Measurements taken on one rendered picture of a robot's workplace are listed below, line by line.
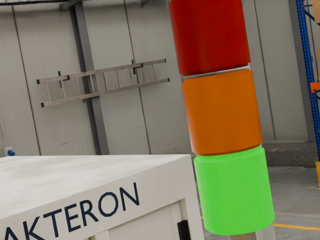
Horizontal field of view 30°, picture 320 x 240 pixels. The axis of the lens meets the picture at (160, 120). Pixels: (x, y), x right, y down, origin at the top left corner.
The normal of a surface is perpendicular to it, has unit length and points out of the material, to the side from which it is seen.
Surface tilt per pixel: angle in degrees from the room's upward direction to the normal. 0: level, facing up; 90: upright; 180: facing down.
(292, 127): 90
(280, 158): 90
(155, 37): 90
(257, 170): 90
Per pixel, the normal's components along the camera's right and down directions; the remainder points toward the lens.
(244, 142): 0.37, 0.03
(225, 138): -0.13, 0.11
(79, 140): 0.69, -0.04
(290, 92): -0.71, 0.18
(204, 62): -0.38, 0.15
